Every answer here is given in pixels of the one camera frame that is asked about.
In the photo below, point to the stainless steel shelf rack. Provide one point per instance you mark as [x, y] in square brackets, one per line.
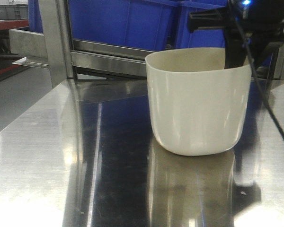
[85, 155]

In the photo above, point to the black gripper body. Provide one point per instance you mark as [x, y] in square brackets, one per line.
[259, 22]

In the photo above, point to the grey plastic crate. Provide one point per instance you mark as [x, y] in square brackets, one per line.
[13, 12]

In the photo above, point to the red metal conveyor table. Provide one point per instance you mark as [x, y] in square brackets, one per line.
[7, 67]

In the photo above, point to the large blue plastic crate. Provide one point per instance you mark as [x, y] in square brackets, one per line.
[143, 24]

